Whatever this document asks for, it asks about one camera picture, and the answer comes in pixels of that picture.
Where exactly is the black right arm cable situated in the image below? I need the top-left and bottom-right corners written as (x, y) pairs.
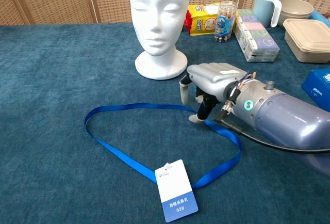
top-left (216, 110), bottom-right (330, 154)

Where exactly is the blue lanyard with badge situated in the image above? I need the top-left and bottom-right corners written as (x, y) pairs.
top-left (84, 103), bottom-right (243, 223)

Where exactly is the pastel tissue multipack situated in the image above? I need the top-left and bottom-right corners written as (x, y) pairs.
top-left (234, 9), bottom-right (281, 62)

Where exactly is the beige bowl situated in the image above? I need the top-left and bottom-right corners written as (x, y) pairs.
top-left (278, 0), bottom-right (315, 27)

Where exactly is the light blue mug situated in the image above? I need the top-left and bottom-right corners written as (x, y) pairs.
top-left (252, 0), bottom-right (282, 28)

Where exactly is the blue pink Oreo box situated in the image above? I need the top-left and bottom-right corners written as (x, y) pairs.
top-left (301, 68), bottom-right (330, 113)

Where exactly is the blue cylindrical tube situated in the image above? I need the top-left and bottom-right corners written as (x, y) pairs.
top-left (309, 11), bottom-right (330, 28)

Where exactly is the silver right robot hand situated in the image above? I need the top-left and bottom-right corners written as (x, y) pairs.
top-left (179, 62), bottom-right (250, 124)

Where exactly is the beige lidded lunch box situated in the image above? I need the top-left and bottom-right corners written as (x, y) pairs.
top-left (282, 19), bottom-right (330, 63)

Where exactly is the yellow Lipo biscuit bag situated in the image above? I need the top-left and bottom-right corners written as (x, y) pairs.
top-left (186, 2), bottom-right (222, 37)

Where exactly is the clear candy jar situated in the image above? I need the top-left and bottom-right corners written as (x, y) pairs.
top-left (213, 1), bottom-right (238, 43)

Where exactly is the blue table cloth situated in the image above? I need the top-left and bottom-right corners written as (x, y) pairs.
top-left (0, 22), bottom-right (330, 224)

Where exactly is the white foam mannequin head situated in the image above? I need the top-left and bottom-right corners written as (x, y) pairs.
top-left (128, 0), bottom-right (191, 81)

